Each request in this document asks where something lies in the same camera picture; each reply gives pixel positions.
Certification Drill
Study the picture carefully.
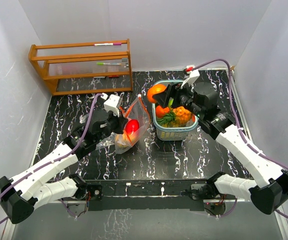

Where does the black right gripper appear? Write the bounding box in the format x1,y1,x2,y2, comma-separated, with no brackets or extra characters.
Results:
153,79,203,119

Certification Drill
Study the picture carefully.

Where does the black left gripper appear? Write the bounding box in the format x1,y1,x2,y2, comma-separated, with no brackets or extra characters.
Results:
95,108,128,144

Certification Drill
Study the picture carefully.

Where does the red bell pepper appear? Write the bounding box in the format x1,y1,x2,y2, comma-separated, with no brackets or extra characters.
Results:
124,119,140,138

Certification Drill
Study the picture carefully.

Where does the orange fruit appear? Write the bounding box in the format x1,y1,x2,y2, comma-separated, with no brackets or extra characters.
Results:
147,83,167,104

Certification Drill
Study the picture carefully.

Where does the clear orange-zip bag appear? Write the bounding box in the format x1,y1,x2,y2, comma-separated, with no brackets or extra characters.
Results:
114,94,150,155

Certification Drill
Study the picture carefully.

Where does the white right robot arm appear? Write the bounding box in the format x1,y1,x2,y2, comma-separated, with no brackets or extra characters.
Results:
152,82,288,215

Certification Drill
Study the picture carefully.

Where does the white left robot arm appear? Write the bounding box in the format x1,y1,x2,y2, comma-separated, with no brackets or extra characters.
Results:
0,109,128,224

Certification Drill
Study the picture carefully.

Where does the green lime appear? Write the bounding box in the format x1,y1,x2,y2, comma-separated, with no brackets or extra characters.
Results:
168,98,173,108

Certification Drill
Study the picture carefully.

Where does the small orange tangerine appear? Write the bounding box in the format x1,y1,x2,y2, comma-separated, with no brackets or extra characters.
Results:
155,105,170,119

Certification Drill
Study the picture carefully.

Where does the small orange pineapple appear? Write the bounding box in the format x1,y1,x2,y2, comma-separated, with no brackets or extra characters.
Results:
157,106,192,128

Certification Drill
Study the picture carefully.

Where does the light blue plastic basket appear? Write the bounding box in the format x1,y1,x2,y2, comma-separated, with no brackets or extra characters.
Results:
151,79,199,142

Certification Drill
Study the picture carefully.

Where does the green white pen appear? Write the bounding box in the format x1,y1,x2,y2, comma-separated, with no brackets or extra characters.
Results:
96,62,122,66

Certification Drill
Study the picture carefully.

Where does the wooden shelf rack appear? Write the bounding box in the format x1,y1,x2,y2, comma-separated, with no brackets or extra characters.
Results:
28,39,133,96

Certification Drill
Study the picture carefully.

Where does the pink white pen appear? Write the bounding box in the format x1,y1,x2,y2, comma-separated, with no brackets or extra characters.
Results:
94,42,122,47

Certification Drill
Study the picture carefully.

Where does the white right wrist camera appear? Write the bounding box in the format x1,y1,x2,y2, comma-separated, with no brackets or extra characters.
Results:
181,65,200,89

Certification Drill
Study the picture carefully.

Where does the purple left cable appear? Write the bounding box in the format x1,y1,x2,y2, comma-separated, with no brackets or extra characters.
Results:
0,92,107,231

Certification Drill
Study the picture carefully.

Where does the purple cable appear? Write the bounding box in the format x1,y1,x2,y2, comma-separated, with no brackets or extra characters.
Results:
192,58,288,224
0,92,107,231

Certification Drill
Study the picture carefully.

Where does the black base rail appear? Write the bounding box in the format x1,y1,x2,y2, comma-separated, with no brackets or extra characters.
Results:
58,178,237,213

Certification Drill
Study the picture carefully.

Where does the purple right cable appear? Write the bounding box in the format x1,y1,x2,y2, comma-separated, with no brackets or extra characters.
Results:
192,58,288,224

